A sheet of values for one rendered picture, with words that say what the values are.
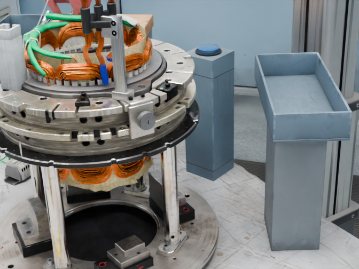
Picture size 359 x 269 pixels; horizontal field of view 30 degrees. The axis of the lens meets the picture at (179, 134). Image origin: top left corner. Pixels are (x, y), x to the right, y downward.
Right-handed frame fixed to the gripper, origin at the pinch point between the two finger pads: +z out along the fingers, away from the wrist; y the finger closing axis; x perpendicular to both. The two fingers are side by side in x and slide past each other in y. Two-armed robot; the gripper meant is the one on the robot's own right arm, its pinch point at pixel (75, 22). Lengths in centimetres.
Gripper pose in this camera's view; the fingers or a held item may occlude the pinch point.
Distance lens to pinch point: 129.6
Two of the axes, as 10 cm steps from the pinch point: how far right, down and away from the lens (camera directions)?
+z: 0.4, 9.0, 4.4
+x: 9.9, 0.2, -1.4
